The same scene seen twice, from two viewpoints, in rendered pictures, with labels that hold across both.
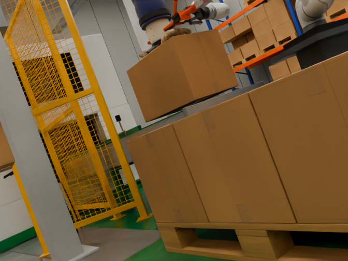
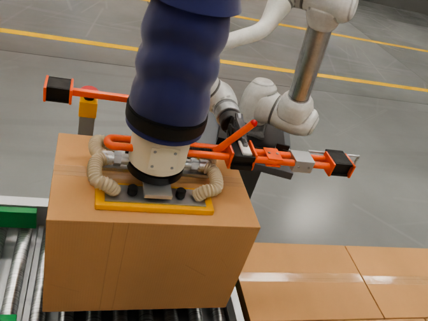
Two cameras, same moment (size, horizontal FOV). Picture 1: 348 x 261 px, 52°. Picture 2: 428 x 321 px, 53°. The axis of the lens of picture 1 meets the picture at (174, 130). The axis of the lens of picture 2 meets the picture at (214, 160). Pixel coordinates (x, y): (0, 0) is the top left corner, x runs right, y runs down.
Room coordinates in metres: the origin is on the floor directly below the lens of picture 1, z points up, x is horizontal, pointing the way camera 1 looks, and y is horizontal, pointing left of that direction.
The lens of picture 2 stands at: (2.06, 0.81, 1.88)
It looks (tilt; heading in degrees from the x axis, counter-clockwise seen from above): 34 degrees down; 284
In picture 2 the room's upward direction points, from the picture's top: 18 degrees clockwise
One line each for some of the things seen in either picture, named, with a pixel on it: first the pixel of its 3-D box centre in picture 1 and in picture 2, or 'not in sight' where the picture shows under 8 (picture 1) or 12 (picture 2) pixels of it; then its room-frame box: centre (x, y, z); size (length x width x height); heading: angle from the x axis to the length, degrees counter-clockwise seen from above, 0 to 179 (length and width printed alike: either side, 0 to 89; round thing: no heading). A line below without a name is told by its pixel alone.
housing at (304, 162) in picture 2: (202, 1); (300, 161); (2.10, -0.42, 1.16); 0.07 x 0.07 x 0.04; 36
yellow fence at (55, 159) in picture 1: (55, 114); not in sight; (3.39, 0.99, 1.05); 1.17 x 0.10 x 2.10; 35
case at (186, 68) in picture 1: (179, 77); (144, 223); (2.48, -0.17, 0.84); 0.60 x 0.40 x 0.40; 36
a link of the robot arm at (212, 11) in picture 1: (208, 12); (227, 114); (2.40, -0.49, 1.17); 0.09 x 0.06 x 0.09; 36
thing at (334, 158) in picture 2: not in sight; (337, 164); (1.99, -0.50, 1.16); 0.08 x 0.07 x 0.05; 36
